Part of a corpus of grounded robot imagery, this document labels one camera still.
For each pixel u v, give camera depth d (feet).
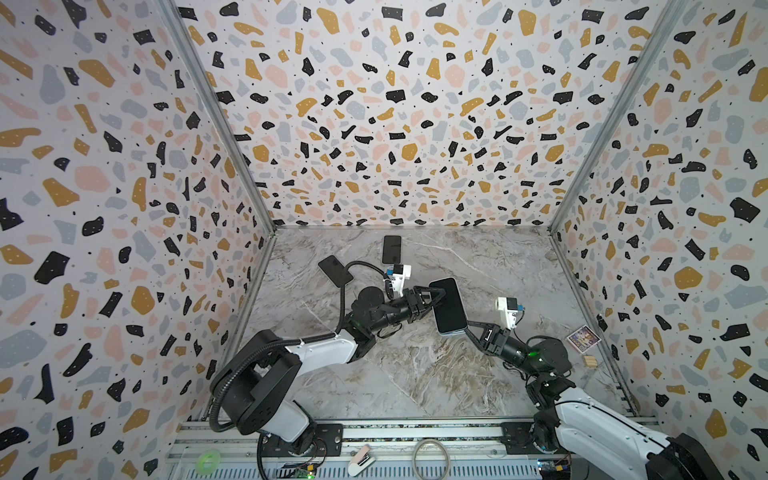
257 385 1.42
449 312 2.39
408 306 2.27
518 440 2.41
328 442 2.41
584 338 2.96
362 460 2.28
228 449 2.40
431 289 2.41
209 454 2.35
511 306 2.31
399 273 2.45
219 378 1.50
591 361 2.88
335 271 3.61
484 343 2.20
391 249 3.86
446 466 2.31
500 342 2.12
